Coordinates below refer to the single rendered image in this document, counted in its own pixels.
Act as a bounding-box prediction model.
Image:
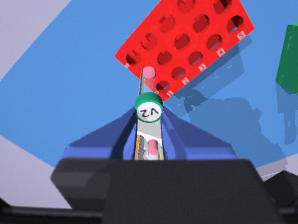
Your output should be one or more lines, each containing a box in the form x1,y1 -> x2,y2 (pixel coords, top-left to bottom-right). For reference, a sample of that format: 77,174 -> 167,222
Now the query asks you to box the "green tube rack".
275,22 -> 298,95

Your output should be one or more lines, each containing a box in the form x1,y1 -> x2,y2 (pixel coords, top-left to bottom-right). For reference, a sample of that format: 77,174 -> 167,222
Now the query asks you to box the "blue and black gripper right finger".
160,106 -> 238,160

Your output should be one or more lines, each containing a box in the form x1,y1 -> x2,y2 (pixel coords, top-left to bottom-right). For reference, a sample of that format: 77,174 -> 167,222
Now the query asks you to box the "red tube rack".
114,0 -> 255,102

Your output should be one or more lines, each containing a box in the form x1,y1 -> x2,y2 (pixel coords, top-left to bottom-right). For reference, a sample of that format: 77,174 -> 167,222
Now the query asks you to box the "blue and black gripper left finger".
60,106 -> 138,160

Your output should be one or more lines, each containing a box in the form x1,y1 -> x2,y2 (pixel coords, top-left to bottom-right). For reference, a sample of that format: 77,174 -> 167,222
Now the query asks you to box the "blue flat mat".
0,0 -> 298,168

